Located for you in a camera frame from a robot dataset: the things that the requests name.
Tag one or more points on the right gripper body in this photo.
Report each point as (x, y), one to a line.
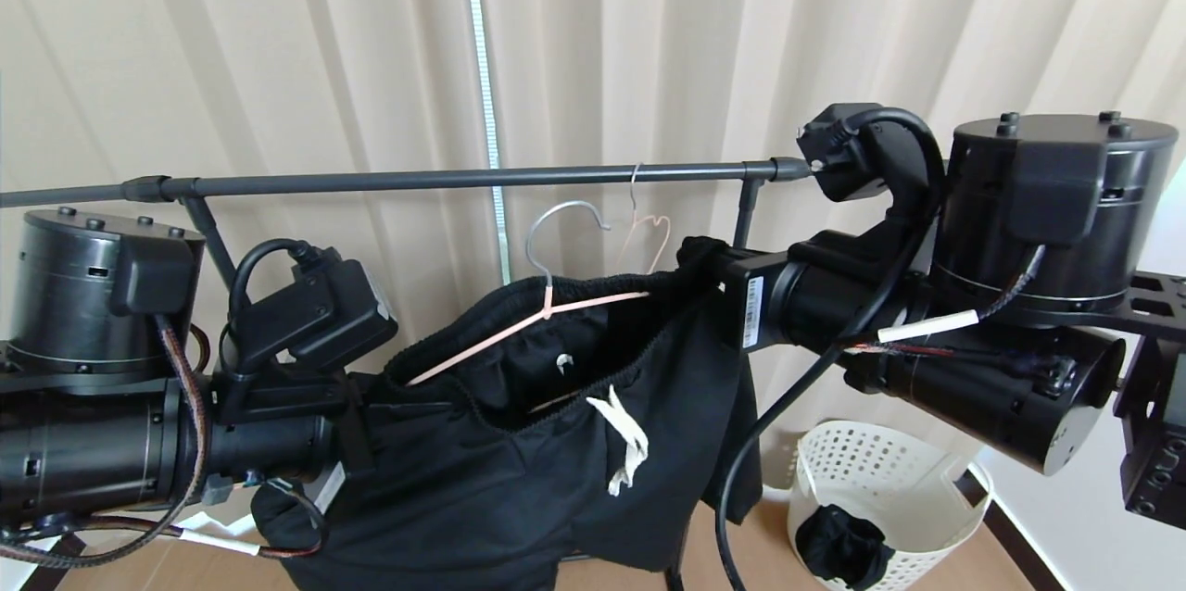
(806, 295)

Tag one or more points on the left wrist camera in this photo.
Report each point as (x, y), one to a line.
(324, 313)

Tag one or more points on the black garment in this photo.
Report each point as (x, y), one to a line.
(843, 545)

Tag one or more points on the black clothes rack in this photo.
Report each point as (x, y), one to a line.
(371, 181)

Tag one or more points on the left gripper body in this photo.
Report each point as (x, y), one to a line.
(269, 452)

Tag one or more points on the white laundry basket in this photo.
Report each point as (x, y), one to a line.
(880, 471)

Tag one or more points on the black shorts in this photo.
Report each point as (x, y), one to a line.
(463, 498)

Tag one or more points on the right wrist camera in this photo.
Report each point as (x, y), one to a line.
(843, 156)

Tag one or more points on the beige curtain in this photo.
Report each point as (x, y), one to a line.
(278, 44)

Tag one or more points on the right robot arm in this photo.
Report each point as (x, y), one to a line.
(1047, 202)

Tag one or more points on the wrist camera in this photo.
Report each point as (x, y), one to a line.
(843, 156)
(324, 313)

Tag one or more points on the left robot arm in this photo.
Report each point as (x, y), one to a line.
(93, 295)

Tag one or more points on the pink clothes hanger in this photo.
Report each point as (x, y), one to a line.
(636, 188)
(548, 302)

